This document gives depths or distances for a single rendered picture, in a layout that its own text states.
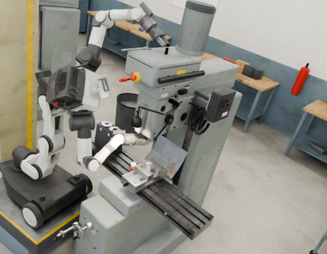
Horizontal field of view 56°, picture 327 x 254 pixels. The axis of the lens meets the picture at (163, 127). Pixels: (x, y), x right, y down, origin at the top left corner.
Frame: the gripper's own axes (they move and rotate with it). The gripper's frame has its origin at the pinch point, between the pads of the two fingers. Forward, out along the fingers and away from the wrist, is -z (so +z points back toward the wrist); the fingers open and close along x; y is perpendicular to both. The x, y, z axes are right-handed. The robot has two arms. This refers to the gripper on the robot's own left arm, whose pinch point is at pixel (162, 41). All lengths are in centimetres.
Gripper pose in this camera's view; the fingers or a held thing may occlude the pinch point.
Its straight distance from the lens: 201.7
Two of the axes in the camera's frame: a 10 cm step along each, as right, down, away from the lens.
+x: -4.7, 3.3, -8.2
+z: -6.4, -7.7, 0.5
